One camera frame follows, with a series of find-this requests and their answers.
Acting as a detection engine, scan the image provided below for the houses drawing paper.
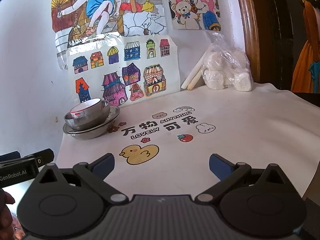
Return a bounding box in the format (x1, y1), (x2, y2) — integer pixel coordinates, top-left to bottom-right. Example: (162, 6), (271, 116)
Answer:
(67, 34), (180, 107)

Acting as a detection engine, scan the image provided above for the person left hand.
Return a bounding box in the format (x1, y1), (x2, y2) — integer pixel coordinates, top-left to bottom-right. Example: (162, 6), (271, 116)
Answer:
(0, 191), (15, 240)

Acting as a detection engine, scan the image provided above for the beige rolled stick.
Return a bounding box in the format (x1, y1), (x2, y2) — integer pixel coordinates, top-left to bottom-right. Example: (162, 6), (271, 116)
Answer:
(187, 70), (202, 90)

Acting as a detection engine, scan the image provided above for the plastic bag of buns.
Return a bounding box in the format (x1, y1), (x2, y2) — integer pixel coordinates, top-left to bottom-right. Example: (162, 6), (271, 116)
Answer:
(202, 32), (253, 92)

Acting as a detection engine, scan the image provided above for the white printed table cloth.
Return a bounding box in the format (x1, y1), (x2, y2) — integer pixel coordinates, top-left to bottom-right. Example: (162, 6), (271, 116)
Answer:
(57, 84), (319, 197)

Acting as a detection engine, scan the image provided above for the floral ceramic bowl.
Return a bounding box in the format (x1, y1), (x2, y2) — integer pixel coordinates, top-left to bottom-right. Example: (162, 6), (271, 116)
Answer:
(70, 98), (102, 118)

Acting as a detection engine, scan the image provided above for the large steel plate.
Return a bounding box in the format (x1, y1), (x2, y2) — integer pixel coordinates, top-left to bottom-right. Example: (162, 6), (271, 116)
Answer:
(62, 106), (120, 140)

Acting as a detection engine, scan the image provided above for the orange dress lady painting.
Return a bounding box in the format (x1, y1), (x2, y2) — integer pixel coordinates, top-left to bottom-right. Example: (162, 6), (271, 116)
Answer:
(291, 0), (319, 94)

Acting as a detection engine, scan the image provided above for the girl with teddy drawing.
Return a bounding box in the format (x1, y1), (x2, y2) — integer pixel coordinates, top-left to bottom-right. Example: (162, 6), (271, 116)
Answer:
(168, 0), (221, 31)

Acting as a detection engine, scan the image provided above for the white rolled stick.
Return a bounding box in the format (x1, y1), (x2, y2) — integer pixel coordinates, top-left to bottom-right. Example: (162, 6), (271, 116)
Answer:
(181, 55), (204, 89)

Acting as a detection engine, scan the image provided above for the girl with fan drawing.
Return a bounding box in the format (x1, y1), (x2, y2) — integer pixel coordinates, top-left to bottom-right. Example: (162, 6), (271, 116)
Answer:
(51, 0), (167, 69)

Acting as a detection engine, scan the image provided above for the deep steel bowl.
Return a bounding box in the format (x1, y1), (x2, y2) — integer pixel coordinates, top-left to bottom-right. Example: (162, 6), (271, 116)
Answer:
(64, 100), (110, 132)

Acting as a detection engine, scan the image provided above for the brown wooden door frame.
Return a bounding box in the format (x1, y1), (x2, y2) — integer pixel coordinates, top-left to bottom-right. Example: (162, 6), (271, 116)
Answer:
(238, 0), (260, 82)

